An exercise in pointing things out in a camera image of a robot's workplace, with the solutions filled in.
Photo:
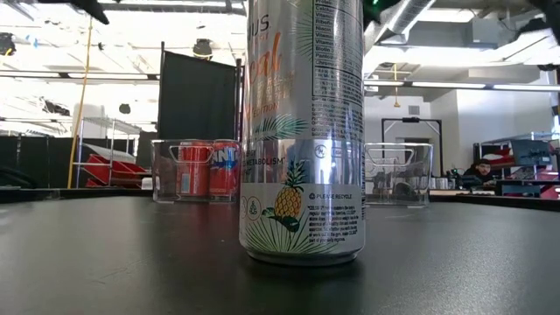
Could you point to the silver ventilation duct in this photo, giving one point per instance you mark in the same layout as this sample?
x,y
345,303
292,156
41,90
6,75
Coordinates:
x,y
407,17

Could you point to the clear plastic bin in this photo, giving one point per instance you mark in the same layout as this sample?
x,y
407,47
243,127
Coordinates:
x,y
164,175
420,184

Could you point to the black low partition wall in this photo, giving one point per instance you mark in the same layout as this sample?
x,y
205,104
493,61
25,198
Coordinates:
x,y
35,162

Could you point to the ceiling light strip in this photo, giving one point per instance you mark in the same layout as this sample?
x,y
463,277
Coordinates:
x,y
446,84

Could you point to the black ceiling lamp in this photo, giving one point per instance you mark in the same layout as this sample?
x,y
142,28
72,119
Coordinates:
x,y
202,49

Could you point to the metal shelf unit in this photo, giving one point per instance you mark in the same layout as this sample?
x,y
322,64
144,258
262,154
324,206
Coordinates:
x,y
531,153

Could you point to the red storage bins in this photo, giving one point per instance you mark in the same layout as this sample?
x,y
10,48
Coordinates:
x,y
109,170

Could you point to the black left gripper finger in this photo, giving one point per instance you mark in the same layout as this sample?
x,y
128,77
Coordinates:
x,y
83,6

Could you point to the black metal frame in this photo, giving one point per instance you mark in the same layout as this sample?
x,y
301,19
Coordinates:
x,y
411,119

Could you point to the red Fanta can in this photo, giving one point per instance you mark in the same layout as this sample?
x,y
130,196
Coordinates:
x,y
192,166
224,170

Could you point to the white Celsius energy can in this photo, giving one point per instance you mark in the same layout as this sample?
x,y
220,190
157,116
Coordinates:
x,y
302,153

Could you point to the person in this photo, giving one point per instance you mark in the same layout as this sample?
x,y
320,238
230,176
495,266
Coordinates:
x,y
481,170

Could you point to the black folding partition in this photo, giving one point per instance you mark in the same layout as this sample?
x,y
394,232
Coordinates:
x,y
197,96

